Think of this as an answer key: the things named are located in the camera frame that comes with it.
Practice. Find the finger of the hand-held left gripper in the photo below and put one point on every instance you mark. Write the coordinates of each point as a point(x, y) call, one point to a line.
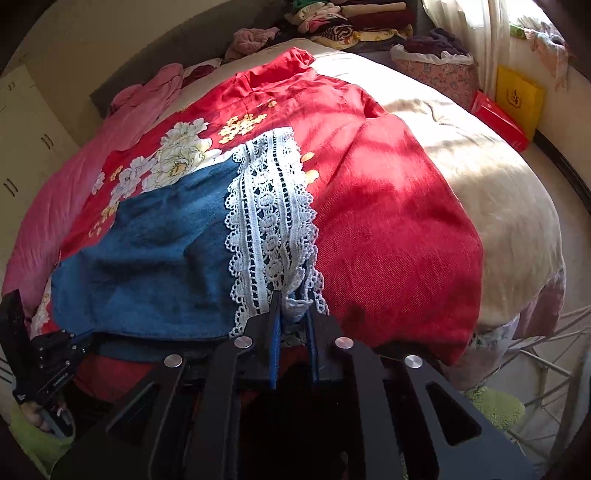
point(83, 345)

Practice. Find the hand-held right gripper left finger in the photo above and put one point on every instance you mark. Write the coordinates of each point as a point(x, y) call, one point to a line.
point(274, 344)

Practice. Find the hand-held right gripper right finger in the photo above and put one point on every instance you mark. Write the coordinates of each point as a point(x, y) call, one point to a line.
point(314, 344)

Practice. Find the blue denim pants white lace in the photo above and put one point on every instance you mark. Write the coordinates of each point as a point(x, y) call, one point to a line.
point(152, 258)

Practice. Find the person's left forearm green sleeve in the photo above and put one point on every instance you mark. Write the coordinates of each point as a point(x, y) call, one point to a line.
point(34, 445)

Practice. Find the person's left hand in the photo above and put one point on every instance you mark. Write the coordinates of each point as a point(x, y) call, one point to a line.
point(33, 414)

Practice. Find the red floral blanket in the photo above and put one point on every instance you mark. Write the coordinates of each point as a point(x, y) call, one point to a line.
point(392, 230)

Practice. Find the pink quilt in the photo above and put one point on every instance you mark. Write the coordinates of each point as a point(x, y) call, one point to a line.
point(60, 184)

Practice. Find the green fuzzy cloth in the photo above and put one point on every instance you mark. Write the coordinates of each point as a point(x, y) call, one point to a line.
point(496, 406)

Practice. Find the white wardrobe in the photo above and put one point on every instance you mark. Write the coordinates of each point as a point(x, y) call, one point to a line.
point(23, 138)

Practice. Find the metal drying rack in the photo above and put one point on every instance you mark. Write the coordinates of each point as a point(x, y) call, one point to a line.
point(561, 374)

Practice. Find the beige bedspread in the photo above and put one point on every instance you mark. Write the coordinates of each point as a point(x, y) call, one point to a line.
point(485, 161)

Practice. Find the red box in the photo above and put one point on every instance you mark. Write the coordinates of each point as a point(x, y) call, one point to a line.
point(498, 120)

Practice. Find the floral fabric basket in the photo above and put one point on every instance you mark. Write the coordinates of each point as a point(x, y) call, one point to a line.
point(438, 76)

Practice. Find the pink fuzzy cloth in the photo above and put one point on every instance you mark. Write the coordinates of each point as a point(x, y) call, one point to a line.
point(249, 41)

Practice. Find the yellow box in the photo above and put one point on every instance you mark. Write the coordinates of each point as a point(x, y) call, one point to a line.
point(519, 97)

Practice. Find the purple cloth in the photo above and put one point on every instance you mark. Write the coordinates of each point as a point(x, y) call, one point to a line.
point(436, 44)

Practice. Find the pile of folded clothes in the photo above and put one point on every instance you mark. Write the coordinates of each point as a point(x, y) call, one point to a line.
point(360, 18)

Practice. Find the cream curtain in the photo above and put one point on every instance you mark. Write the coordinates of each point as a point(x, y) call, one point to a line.
point(466, 27)

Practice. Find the floral patterned cloth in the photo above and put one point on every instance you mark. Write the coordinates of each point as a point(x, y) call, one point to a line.
point(549, 41)

